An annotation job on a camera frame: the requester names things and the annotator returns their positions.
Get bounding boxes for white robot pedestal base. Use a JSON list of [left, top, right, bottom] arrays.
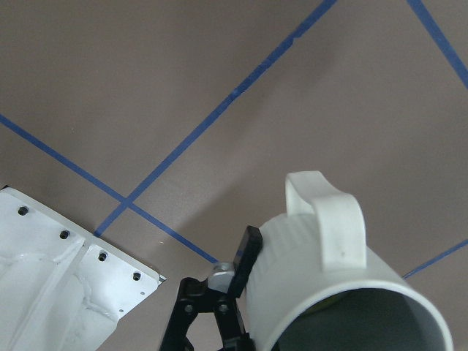
[[1, 187, 165, 350]]

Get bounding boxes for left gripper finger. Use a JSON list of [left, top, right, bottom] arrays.
[[230, 225, 263, 298]]

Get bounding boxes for white mug with handle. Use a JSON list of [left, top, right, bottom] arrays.
[[246, 171, 453, 350]]

